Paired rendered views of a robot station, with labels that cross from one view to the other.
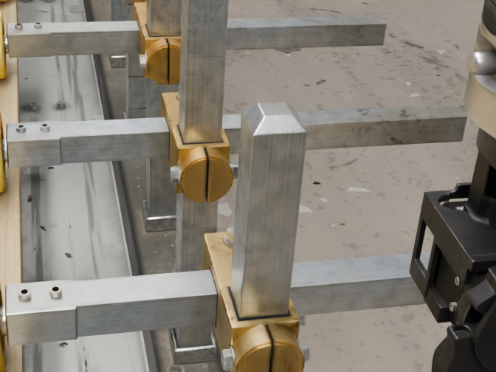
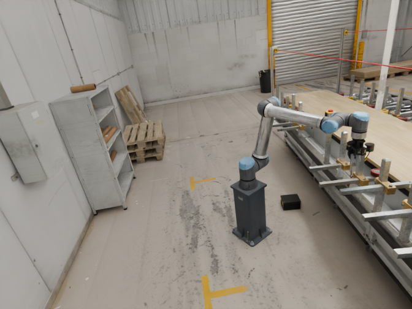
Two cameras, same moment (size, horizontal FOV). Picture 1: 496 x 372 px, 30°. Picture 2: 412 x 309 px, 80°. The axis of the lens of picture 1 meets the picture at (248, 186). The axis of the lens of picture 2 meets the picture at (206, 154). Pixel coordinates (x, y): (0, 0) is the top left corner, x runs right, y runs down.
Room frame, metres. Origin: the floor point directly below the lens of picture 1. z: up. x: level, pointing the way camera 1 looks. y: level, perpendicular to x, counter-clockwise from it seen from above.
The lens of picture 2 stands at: (2.09, -0.66, 1.94)
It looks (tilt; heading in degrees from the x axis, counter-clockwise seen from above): 25 degrees down; 198
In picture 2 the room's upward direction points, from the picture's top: 9 degrees counter-clockwise
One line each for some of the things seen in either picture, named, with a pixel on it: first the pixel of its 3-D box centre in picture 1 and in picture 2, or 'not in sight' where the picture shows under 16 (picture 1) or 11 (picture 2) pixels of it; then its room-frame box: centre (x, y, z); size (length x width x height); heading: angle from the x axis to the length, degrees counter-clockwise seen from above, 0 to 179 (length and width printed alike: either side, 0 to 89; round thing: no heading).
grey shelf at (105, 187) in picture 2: not in sight; (101, 148); (-0.57, -3.01, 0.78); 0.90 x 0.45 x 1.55; 21
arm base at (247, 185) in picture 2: not in sight; (247, 180); (0.03, -0.94, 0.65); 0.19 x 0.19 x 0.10
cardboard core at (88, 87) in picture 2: not in sight; (83, 87); (-0.67, -3.06, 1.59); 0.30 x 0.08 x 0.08; 111
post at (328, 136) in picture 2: not in sight; (328, 141); (-0.22, -0.20, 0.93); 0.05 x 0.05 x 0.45; 14
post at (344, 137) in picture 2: not in sight; (341, 158); (0.04, -0.14, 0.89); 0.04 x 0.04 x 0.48; 14
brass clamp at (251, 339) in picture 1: (249, 308); (384, 185); (0.54, -0.01, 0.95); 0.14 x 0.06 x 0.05; 14
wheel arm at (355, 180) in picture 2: not in sight; (349, 181); (0.34, -0.15, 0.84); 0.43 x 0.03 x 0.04; 104
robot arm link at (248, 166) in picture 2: not in sight; (247, 167); (0.02, -0.93, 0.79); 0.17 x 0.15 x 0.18; 146
